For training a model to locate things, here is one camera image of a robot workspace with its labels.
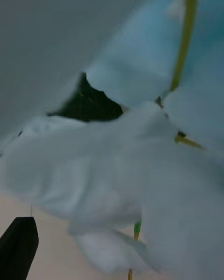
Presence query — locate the pale blue flower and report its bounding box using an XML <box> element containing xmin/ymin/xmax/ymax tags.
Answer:
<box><xmin>0</xmin><ymin>0</ymin><xmax>224</xmax><ymax>280</ymax></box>

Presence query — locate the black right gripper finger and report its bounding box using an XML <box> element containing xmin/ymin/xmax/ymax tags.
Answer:
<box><xmin>0</xmin><ymin>216</ymin><xmax>39</xmax><ymax>280</ymax></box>

